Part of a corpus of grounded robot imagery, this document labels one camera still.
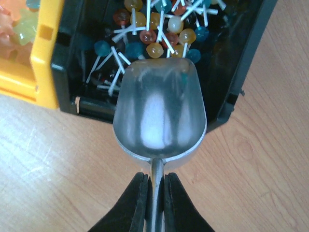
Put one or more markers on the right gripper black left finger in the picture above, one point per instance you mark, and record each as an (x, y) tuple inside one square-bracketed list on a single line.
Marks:
[(128, 214)]

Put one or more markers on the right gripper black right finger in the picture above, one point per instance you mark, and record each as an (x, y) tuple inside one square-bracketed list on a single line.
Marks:
[(179, 211)]

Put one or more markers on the silver metal scoop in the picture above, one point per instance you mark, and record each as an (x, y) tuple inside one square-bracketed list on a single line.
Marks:
[(160, 120)]

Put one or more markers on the black candy bin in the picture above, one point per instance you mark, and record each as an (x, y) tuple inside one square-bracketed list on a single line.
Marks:
[(226, 56)]

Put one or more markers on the yellow candy bin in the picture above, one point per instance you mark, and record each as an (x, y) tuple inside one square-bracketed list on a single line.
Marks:
[(28, 30)]

